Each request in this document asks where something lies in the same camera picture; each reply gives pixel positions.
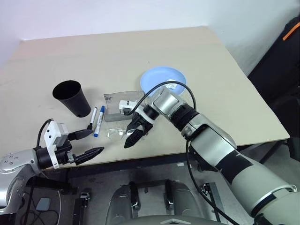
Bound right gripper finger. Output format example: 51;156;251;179
126;116;143;136
123;125;153;149

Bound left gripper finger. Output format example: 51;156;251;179
69;147;105;165
67;128;94;142

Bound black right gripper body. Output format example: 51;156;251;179
132;112;154;135

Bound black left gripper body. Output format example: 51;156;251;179
54;139;77;166

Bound clear safety glasses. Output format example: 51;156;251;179
105;127;128;142

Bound white marker with black cap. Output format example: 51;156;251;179
87;107;98;131

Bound white marker with blue cap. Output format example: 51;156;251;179
93;105;105;138

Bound grey glasses case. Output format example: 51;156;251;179
103;90;150;123

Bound light blue plate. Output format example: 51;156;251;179
140;66;188;97

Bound black plastic cup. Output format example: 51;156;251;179
52;80;91;118

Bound black case with orange stripe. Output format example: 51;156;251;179
247;16;300;162

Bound grey foot pedal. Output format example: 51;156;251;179
36;198;51;211

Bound grey left robot leg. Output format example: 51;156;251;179
105;184;141;225

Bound grey robot leg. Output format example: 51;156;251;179
164;180;204;219
105;184;141;225

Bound grey right robot leg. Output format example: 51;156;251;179
164;180;204;219

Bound grey robot torso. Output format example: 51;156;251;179
126;217;229;225

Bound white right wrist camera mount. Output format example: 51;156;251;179
118;99;154;122

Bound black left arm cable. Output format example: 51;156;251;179
37;119;53;150

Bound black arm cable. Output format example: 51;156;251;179
126;81;237;225
37;119;53;150

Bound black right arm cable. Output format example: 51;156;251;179
126;81;237;225

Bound black aluminium profile rail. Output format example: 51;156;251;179
200;182;226;225

